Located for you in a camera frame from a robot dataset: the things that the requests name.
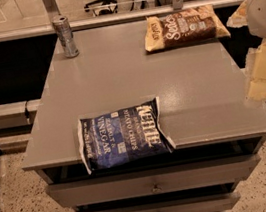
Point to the grey drawer cabinet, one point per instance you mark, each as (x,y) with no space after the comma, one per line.
(203,108)

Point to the silver metal can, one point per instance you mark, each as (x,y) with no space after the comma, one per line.
(65,35)

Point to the blue Kettle chip bag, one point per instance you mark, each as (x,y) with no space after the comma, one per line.
(122,136)

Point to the middle grey drawer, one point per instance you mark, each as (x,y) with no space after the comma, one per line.
(212,203)

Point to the metal railing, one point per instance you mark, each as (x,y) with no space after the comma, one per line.
(108,19)

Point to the brown chip bag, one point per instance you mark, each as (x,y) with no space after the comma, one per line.
(185,27)

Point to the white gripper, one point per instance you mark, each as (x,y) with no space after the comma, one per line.
(264,10)

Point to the top grey drawer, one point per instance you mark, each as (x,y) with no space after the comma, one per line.
(152,182)

